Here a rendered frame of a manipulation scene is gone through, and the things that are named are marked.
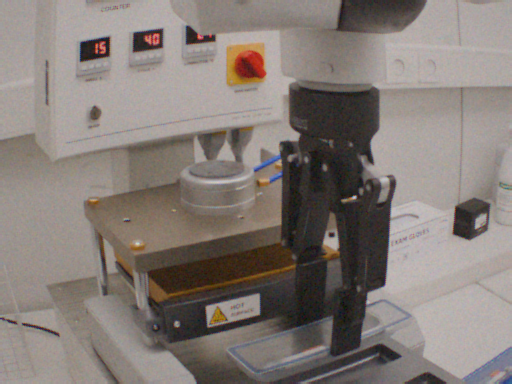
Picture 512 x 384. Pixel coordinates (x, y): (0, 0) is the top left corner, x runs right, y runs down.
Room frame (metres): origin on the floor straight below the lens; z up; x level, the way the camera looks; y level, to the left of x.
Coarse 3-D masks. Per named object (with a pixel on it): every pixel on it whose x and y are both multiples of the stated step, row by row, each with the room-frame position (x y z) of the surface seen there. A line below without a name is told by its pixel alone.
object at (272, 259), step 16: (224, 256) 0.74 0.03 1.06; (240, 256) 0.74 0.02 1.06; (256, 256) 0.73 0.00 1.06; (272, 256) 0.73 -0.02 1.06; (288, 256) 0.73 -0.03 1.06; (320, 256) 0.73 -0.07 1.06; (336, 256) 0.74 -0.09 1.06; (128, 272) 0.75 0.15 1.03; (160, 272) 0.69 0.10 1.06; (176, 272) 0.69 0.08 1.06; (192, 272) 0.69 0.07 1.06; (208, 272) 0.69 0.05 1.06; (224, 272) 0.69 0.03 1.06; (240, 272) 0.69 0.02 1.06; (256, 272) 0.69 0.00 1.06; (272, 272) 0.70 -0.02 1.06; (160, 288) 0.65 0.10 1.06; (176, 288) 0.65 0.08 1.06; (192, 288) 0.65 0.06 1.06; (208, 288) 0.66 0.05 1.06
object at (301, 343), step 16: (368, 304) 0.64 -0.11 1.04; (384, 304) 0.63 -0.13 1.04; (368, 320) 0.60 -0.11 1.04; (384, 320) 0.60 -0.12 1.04; (400, 320) 0.60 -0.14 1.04; (272, 336) 0.58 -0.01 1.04; (288, 336) 0.58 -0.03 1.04; (304, 336) 0.58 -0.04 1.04; (320, 336) 0.58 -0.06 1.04; (240, 352) 0.55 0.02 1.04; (256, 352) 0.55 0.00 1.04; (272, 352) 0.55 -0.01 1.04; (288, 352) 0.55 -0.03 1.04; (304, 352) 0.55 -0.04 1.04; (320, 352) 0.55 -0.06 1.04; (256, 368) 0.52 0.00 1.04; (272, 368) 0.52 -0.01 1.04
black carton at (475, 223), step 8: (472, 200) 1.45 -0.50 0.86; (480, 200) 1.45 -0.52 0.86; (456, 208) 1.42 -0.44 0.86; (464, 208) 1.40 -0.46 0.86; (472, 208) 1.40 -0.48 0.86; (480, 208) 1.40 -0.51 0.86; (488, 208) 1.42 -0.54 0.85; (456, 216) 1.41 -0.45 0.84; (464, 216) 1.39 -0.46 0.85; (472, 216) 1.38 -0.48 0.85; (480, 216) 1.40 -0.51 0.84; (488, 216) 1.42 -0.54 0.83; (456, 224) 1.41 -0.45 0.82; (464, 224) 1.39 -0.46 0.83; (472, 224) 1.38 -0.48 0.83; (480, 224) 1.40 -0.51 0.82; (456, 232) 1.41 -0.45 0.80; (464, 232) 1.39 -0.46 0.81; (472, 232) 1.38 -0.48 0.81; (480, 232) 1.40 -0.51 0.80
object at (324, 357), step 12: (408, 312) 0.61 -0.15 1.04; (396, 324) 0.59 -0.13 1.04; (408, 324) 0.60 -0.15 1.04; (372, 336) 0.57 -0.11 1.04; (384, 336) 0.59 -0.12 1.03; (360, 348) 0.58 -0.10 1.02; (300, 360) 0.53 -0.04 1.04; (312, 360) 0.54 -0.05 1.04; (324, 360) 0.56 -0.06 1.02; (252, 372) 0.51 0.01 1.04; (264, 372) 0.54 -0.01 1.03; (276, 372) 0.52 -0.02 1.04; (288, 372) 0.54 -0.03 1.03
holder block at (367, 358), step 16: (352, 352) 0.62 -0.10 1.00; (368, 352) 0.63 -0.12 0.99; (384, 352) 0.63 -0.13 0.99; (400, 352) 0.61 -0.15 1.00; (320, 368) 0.59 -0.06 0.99; (336, 368) 0.60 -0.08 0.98; (352, 368) 0.61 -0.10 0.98; (368, 368) 0.60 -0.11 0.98; (384, 368) 0.58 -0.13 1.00; (400, 368) 0.57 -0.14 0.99; (416, 368) 0.57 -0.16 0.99; (432, 368) 0.56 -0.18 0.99
